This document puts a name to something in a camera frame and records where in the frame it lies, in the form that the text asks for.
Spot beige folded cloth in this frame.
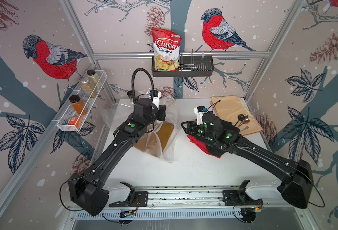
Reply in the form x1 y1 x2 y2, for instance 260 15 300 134
211 95 263 136

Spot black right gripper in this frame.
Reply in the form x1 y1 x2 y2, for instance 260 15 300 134
178 122 216 144

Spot black trousers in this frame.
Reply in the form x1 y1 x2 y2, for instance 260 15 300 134
195 120 241 156

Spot pale spice jar black lid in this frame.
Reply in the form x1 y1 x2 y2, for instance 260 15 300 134
87 70 102 88

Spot Chuba cassava chips bag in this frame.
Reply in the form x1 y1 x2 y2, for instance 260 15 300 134
152 27 182 71

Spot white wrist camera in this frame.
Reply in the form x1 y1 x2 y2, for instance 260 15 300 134
194 105 207 125
150 90 161 107

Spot copper spoon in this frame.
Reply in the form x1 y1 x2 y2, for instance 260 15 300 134
238 115 250 128

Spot clear acrylic wall shelf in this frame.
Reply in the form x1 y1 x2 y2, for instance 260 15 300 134
57 70 107 133

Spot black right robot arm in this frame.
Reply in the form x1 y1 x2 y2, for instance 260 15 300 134
180 112 314 209

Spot orange spice jar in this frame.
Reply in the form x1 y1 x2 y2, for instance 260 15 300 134
69 94 88 115

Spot brown trousers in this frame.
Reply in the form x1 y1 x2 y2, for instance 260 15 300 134
134 121 174 162

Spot clear plastic vacuum bag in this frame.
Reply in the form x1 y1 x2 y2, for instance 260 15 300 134
134 96 179 163

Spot black wire wall basket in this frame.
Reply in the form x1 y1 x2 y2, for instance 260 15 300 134
151 54 214 78

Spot small orange box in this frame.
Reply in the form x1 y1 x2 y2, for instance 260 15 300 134
68 116 83 128

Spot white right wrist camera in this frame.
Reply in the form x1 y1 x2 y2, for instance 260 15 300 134
194 105 207 125

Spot black lid seasoning shaker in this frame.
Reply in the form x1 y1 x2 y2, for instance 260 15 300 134
127 91 133 99

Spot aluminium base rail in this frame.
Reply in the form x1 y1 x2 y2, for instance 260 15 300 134
99 183 298 224

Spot black spoon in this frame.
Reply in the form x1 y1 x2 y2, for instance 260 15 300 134
234 114 245 126

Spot beige spice jar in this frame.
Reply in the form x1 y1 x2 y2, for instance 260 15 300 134
80 76 97 98

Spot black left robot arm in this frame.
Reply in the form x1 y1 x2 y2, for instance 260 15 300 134
66 97 177 216

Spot black flexible cable hose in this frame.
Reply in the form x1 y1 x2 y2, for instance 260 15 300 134
131 67 155 104

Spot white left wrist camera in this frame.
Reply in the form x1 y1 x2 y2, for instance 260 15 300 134
150 90 161 107

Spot red trousers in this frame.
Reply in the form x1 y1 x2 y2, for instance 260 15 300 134
187 135 221 159

